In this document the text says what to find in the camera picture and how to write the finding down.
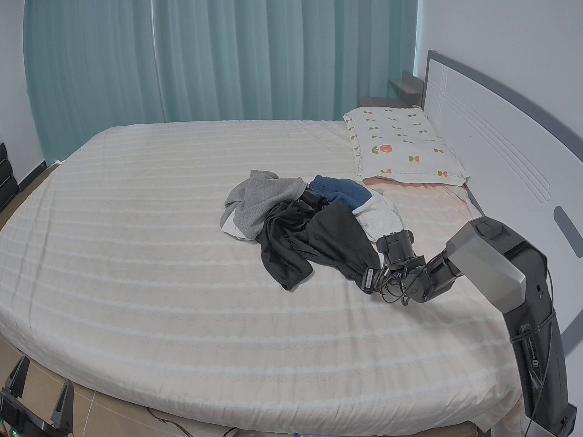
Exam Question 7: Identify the grey bedside table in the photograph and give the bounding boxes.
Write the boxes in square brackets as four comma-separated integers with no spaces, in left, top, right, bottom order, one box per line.
[360,70,425,108]

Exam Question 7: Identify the black cable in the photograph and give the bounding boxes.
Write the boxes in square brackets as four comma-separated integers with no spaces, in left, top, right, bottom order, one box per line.
[377,264,440,307]
[146,407,240,433]

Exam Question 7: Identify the white printed pillow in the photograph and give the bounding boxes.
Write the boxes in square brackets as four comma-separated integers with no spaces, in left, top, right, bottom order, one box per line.
[343,106,471,186]

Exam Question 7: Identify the black T-shirt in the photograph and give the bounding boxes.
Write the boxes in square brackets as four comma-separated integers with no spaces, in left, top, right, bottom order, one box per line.
[256,198,382,295]

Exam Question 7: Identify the bed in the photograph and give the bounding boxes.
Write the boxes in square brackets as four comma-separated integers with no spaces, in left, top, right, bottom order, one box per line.
[0,49,583,433]

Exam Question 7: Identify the pile of clothes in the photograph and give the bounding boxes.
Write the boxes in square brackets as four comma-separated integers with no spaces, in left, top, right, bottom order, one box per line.
[221,170,404,245]

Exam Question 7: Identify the blue-green curtain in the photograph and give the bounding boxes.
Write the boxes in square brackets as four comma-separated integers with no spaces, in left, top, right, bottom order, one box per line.
[23,0,158,166]
[152,0,423,122]

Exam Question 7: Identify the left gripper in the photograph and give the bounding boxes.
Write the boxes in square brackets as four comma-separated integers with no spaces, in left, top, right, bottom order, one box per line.
[0,357,75,437]

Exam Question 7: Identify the black chest of drawers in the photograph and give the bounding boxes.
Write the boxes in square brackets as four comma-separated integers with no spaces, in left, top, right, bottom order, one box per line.
[0,143,21,214]

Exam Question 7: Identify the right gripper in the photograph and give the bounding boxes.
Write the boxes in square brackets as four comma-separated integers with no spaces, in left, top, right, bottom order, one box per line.
[361,264,406,296]

